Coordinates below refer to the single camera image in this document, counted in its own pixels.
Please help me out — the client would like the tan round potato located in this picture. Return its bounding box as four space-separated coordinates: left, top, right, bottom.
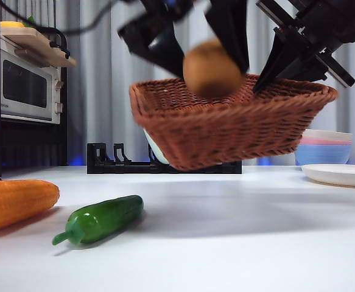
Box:
182 38 245 99

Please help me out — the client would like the brown wicker basket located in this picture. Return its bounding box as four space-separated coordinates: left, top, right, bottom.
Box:
129 72 339 171

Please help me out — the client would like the glossy green cucumber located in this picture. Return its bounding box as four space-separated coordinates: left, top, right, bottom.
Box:
51 195 144 246

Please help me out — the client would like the orange plastic corn cob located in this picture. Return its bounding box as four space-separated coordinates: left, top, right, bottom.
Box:
0 179 60 235

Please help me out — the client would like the cream bowl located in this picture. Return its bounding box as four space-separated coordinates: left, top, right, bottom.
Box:
303 128 353 142

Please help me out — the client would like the pink bowl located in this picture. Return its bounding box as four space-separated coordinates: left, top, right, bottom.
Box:
298 136 353 147

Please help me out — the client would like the grey pleated curtain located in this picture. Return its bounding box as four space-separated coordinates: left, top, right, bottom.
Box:
0 0 355 167

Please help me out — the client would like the pale green plate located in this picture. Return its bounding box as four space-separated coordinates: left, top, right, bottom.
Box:
142 129 169 165

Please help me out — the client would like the white flat plate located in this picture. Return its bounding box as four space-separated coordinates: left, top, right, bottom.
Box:
301 164 355 188

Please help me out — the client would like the black dish rack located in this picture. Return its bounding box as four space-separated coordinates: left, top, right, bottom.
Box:
86 142 242 175

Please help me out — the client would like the light wooden board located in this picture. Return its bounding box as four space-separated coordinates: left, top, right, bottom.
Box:
0 27 78 68

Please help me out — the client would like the cream toaster oven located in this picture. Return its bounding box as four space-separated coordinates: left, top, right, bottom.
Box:
0 30 64 125

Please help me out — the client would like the yellow food item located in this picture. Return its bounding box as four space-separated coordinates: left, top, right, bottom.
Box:
0 20 26 29

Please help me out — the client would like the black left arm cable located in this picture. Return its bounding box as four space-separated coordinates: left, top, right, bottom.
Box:
0 0 141 35

